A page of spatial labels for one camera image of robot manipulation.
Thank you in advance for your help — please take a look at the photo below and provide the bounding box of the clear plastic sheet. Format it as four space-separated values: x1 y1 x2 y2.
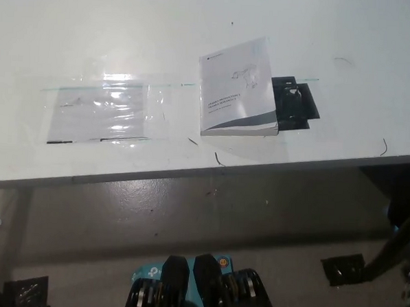
36 69 174 152

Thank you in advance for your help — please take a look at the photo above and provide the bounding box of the white grey paperback manual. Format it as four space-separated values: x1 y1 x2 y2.
195 32 285 141

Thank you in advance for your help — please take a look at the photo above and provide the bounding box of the dark diagonal table frame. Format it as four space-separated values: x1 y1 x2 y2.
362 198 410 286

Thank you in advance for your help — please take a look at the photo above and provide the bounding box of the black square tape marker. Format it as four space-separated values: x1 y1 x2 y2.
319 253 376 291

